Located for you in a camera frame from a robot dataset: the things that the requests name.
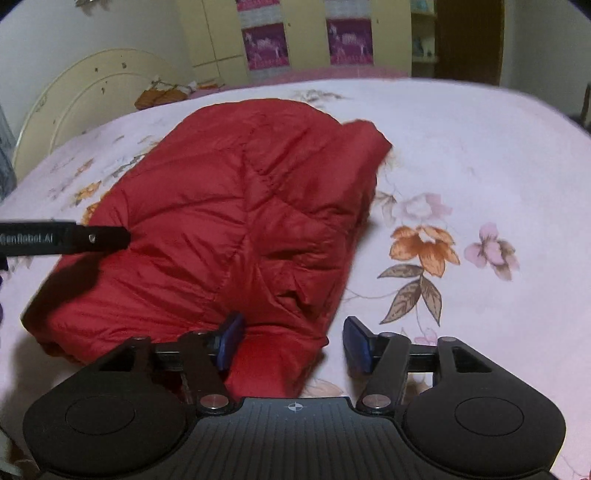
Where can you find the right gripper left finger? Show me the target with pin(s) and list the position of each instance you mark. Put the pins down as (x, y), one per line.
(205, 359)

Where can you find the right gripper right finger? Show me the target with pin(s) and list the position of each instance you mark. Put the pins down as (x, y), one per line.
(383, 359)

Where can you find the red puffer jacket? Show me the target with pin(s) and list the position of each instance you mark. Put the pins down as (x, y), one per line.
(253, 207)

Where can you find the grey curtain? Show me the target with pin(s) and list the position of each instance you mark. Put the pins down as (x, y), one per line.
(8, 179)

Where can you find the cream round headboard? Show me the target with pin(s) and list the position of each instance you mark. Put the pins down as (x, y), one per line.
(93, 91)

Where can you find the floral white bed quilt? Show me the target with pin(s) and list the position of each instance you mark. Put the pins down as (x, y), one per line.
(505, 175)

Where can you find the cream wardrobe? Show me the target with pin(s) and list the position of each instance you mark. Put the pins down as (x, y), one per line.
(213, 37)

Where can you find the lower left purple poster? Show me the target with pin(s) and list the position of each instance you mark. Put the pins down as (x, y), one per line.
(266, 51)

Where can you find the purple poster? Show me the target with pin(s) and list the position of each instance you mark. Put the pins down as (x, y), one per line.
(255, 13)
(266, 51)
(348, 9)
(350, 41)

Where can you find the pink bed sheet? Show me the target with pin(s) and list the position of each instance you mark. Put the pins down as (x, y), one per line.
(304, 76)

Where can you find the upper left purple poster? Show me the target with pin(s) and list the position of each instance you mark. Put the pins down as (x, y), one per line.
(255, 13)

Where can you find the open corner shelf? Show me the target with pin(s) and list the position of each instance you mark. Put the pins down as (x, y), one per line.
(424, 21)

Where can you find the wooden chair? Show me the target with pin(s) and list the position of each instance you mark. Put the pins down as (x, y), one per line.
(585, 109)

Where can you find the lower right purple poster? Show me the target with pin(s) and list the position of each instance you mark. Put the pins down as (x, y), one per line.
(350, 41)

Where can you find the brown wooden door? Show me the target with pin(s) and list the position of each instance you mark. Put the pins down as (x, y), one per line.
(470, 40)

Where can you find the upper right purple poster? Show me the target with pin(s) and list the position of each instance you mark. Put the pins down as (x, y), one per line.
(348, 9)

